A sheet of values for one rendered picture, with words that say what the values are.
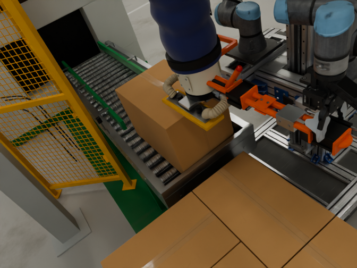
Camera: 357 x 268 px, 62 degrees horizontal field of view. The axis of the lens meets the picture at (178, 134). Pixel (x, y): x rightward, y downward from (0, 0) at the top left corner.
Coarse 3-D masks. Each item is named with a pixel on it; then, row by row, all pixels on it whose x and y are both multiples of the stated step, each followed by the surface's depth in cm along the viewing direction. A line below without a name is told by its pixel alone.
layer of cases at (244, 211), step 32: (256, 160) 168; (192, 192) 164; (224, 192) 158; (256, 192) 153; (288, 192) 148; (160, 224) 155; (192, 224) 150; (224, 224) 147; (256, 224) 141; (288, 224) 136; (320, 224) 132; (128, 256) 147; (160, 256) 143; (192, 256) 138; (224, 256) 135; (256, 256) 131; (288, 256) 127; (320, 256) 123; (352, 256) 120
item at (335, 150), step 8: (328, 128) 83; (336, 128) 82; (344, 128) 81; (312, 136) 86; (328, 136) 81; (336, 136) 80; (344, 136) 80; (320, 144) 85; (328, 144) 83; (336, 144) 79; (336, 152) 82
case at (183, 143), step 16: (160, 64) 194; (144, 80) 185; (160, 80) 180; (128, 96) 177; (144, 96) 172; (160, 96) 168; (128, 112) 195; (144, 112) 161; (160, 112) 157; (176, 112) 153; (224, 112) 166; (144, 128) 183; (160, 128) 152; (176, 128) 150; (192, 128) 157; (224, 128) 172; (160, 144) 174; (176, 144) 155; (192, 144) 162; (208, 144) 170; (176, 160) 165; (192, 160) 168
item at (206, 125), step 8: (168, 96) 141; (176, 96) 135; (184, 96) 137; (168, 104) 137; (176, 104) 134; (200, 104) 129; (184, 112) 129; (192, 112) 127; (200, 112) 125; (192, 120) 125; (200, 120) 122; (208, 120) 120; (216, 120) 120; (208, 128) 119
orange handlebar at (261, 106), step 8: (224, 40) 141; (232, 40) 137; (224, 48) 134; (232, 48) 135; (224, 80) 116; (216, 88) 116; (224, 88) 113; (256, 96) 105; (264, 96) 102; (248, 104) 104; (256, 104) 100; (264, 104) 99; (272, 104) 100; (280, 104) 98; (264, 112) 99; (272, 112) 96; (304, 120) 91; (296, 128) 90; (304, 128) 88; (344, 144) 80
